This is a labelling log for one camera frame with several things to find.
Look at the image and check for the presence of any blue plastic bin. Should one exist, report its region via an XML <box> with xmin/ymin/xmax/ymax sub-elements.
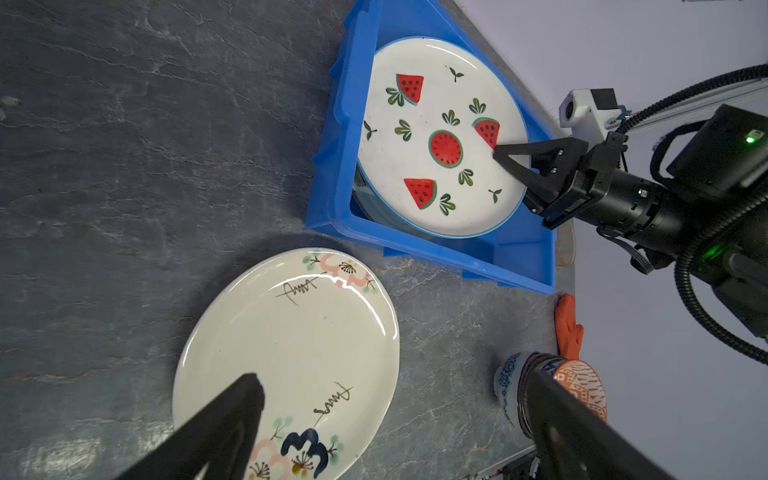
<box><xmin>305</xmin><ymin>1</ymin><xmax>556</xmax><ymax>295</ymax></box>

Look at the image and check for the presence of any orange patterned bowl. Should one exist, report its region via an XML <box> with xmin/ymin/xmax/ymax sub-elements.
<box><xmin>492</xmin><ymin>352</ymin><xmax>608</xmax><ymax>439</ymax></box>

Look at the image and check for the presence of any cream floral plate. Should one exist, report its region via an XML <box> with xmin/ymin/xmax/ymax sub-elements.
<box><xmin>172</xmin><ymin>248</ymin><xmax>400</xmax><ymax>479</ymax></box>

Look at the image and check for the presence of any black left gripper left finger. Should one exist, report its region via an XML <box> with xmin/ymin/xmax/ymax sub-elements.
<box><xmin>119</xmin><ymin>373</ymin><xmax>264</xmax><ymax>479</ymax></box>

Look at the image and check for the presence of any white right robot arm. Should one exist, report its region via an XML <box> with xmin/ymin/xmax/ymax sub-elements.
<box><xmin>493</xmin><ymin>64</ymin><xmax>767</xmax><ymax>363</ymax></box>

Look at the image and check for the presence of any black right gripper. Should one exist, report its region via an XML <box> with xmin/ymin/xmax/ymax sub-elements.
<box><xmin>493</xmin><ymin>133</ymin><xmax>627</xmax><ymax>230</ymax></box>

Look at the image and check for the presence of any white watermelon plate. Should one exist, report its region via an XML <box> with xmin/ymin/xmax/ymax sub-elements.
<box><xmin>358</xmin><ymin>38</ymin><xmax>528</xmax><ymax>239</ymax></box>

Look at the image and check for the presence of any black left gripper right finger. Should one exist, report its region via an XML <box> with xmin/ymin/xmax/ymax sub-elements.
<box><xmin>527</xmin><ymin>371</ymin><xmax>671</xmax><ymax>479</ymax></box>

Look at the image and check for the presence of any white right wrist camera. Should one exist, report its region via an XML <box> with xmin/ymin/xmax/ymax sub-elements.
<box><xmin>559</xmin><ymin>88</ymin><xmax>627</xmax><ymax>147</ymax></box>

